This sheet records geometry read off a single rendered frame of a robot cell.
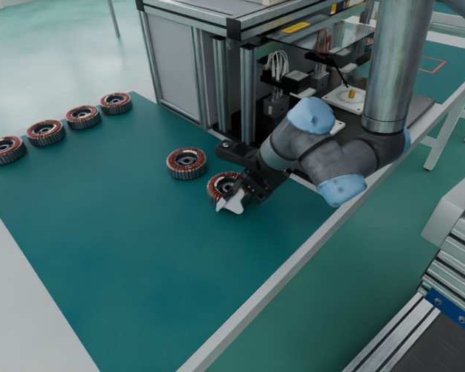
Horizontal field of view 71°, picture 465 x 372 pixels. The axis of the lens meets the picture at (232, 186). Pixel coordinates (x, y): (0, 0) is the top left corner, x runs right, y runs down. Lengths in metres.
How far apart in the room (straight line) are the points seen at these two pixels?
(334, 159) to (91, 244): 0.56
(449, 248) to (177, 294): 0.48
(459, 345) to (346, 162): 0.95
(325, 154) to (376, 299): 1.12
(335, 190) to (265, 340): 0.97
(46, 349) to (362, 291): 1.27
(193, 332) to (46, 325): 0.28
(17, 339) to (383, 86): 0.78
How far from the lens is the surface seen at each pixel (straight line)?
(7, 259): 0.89
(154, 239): 0.78
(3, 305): 0.82
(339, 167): 0.58
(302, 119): 0.57
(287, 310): 1.51
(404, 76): 0.60
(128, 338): 0.67
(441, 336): 1.40
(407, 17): 0.58
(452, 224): 0.59
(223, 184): 0.85
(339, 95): 1.26
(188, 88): 1.10
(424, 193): 2.19
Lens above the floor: 1.34
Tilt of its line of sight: 43 degrees down
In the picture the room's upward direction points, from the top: 2 degrees counter-clockwise
